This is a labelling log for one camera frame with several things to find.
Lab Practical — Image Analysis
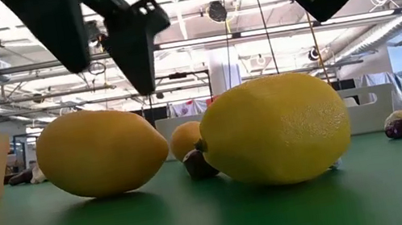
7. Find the black hanging cable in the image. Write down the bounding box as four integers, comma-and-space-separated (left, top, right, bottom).
250, 0, 280, 77

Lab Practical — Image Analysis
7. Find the black metal gantry frame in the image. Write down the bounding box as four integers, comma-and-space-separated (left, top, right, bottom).
153, 67, 215, 108

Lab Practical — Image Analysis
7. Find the white hanging cloth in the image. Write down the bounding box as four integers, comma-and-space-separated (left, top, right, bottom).
165, 95, 218, 120

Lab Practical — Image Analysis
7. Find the white plastic handled basket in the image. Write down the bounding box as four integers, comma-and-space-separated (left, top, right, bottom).
154, 111, 213, 164

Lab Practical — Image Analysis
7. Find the orange hanging cable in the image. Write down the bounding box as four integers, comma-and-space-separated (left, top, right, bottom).
308, 20, 333, 89

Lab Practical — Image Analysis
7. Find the yellow lemon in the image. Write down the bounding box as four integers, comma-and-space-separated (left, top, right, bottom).
185, 63, 359, 199
30, 97, 176, 208

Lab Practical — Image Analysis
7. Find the white and red pillar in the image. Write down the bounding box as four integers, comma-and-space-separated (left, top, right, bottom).
205, 44, 244, 98

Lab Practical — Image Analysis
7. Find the long dark purple eggplant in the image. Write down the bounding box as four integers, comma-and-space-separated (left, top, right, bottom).
6, 168, 36, 187

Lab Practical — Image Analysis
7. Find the black partition panel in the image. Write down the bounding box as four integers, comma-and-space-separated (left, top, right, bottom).
130, 106, 157, 135

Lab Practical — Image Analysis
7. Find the white cutting board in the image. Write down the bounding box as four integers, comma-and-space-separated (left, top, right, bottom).
336, 81, 401, 138

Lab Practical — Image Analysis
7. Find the long ceiling light strip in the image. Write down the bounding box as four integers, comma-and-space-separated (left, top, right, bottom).
157, 4, 402, 55

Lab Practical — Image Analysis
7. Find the black ceiling cable reel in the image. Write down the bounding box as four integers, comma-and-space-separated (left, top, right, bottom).
206, 0, 230, 25
307, 47, 320, 62
83, 18, 104, 43

